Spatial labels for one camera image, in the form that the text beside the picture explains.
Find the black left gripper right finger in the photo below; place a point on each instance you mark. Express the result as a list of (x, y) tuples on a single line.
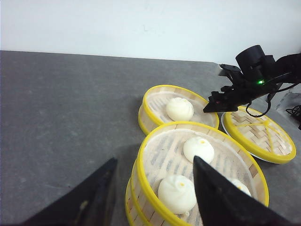
[(221, 203)]

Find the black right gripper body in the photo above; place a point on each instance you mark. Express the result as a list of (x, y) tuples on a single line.
[(256, 75)]

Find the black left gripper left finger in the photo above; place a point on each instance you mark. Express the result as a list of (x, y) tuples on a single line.
[(91, 203)]

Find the bamboo steamer basket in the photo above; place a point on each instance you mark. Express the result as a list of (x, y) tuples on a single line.
[(169, 150)]

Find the yellow-rimmed woven bamboo lid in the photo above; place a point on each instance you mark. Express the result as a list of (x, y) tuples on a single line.
[(262, 137)]

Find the bamboo steamer basket one bun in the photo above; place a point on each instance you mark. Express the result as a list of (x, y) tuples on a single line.
[(152, 112)]

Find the white steamed bun yellow dot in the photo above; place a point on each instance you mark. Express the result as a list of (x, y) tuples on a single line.
[(238, 184)]

